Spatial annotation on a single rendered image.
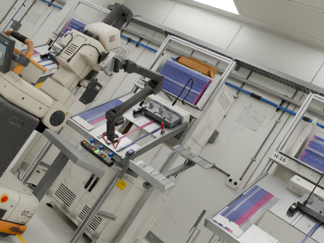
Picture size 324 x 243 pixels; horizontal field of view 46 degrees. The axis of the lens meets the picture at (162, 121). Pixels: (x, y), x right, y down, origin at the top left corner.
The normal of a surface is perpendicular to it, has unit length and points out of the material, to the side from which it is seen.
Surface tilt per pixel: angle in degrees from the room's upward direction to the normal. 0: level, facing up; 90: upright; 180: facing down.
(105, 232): 90
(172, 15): 90
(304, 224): 44
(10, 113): 90
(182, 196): 90
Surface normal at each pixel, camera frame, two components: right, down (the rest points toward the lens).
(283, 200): 0.10, -0.85
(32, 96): 0.70, 0.41
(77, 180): -0.43, -0.37
